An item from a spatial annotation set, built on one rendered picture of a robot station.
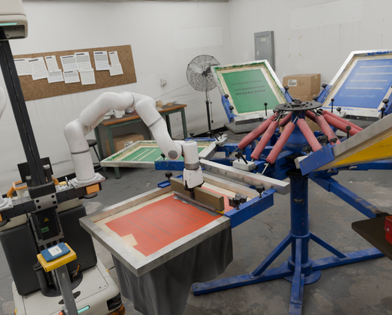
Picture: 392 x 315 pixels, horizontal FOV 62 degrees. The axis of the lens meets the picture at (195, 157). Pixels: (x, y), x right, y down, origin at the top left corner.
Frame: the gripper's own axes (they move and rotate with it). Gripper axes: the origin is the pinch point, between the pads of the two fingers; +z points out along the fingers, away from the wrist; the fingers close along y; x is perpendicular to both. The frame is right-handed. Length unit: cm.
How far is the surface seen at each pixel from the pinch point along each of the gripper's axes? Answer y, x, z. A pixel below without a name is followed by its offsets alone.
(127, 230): 38.5, -4.5, 5.8
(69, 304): 70, -10, 32
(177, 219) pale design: 16.4, 5.6, 5.6
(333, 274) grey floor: -107, 21, 100
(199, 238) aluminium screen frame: 22.2, 29.4, 3.6
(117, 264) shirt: 43, -15, 28
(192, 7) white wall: -326, -381, -146
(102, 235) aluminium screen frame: 51, -4, 2
